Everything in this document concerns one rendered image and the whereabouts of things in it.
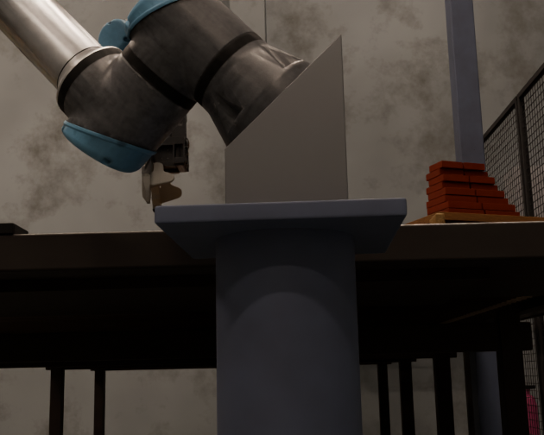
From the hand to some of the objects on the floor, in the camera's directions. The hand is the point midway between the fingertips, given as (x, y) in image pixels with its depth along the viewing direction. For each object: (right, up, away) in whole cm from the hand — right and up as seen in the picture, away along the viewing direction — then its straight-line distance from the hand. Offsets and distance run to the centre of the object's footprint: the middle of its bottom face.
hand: (150, 212), depth 152 cm
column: (+27, -87, -71) cm, 115 cm away
